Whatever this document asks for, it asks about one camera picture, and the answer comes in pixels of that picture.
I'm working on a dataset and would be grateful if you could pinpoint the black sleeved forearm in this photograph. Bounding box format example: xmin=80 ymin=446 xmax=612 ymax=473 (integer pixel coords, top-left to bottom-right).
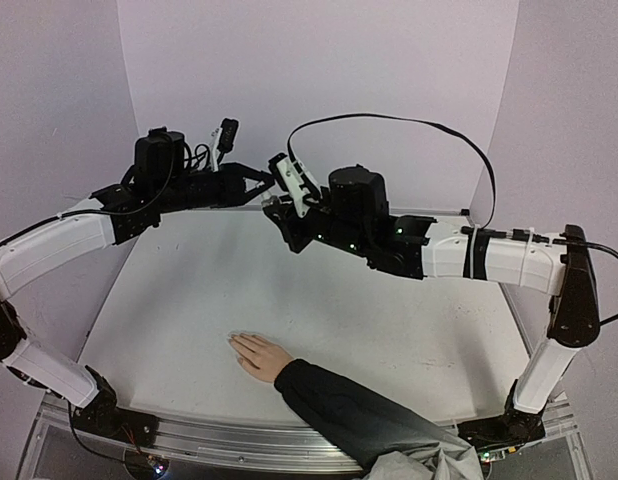
xmin=274 ymin=359 xmax=472 ymax=469

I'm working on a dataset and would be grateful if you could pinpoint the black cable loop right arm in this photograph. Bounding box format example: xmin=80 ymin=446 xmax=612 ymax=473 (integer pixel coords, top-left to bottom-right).
xmin=286 ymin=112 xmax=497 ymax=230

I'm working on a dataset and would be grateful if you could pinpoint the mannequin hand on table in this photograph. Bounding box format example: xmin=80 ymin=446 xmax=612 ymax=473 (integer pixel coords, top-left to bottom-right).
xmin=228 ymin=333 xmax=294 ymax=384

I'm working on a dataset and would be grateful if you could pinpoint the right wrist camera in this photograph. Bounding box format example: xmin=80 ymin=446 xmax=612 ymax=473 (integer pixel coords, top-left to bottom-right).
xmin=268 ymin=153 xmax=322 ymax=218

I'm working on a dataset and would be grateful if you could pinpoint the grey fabric garment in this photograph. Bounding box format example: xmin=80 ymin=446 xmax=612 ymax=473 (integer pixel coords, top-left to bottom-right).
xmin=363 ymin=446 xmax=485 ymax=480

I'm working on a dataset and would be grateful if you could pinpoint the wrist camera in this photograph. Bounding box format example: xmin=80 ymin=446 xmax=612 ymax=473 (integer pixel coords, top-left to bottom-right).
xmin=209 ymin=118 xmax=239 ymax=172
xmin=268 ymin=153 xmax=322 ymax=218

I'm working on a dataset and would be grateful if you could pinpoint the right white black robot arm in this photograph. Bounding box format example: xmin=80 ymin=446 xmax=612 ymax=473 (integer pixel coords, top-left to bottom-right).
xmin=263 ymin=157 xmax=601 ymax=450

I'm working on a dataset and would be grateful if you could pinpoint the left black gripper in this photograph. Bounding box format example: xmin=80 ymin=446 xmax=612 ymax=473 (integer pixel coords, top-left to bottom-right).
xmin=157 ymin=162 xmax=279 ymax=215

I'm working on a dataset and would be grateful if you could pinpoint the left arm base cable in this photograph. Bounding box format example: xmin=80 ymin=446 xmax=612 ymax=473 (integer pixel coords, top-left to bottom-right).
xmin=67 ymin=399 xmax=135 ymax=464

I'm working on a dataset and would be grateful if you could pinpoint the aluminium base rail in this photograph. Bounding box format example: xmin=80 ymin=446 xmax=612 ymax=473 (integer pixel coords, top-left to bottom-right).
xmin=38 ymin=389 xmax=575 ymax=474

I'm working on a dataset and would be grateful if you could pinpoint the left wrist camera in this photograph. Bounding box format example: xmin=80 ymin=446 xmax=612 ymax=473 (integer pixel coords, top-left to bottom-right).
xmin=209 ymin=118 xmax=239 ymax=172

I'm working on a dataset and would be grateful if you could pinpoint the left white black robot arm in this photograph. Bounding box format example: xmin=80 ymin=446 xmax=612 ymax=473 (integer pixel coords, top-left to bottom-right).
xmin=0 ymin=119 xmax=274 ymax=437

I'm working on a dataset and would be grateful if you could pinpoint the clear nail polish bottle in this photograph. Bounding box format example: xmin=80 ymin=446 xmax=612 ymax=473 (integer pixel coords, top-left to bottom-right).
xmin=260 ymin=194 xmax=280 ymax=209

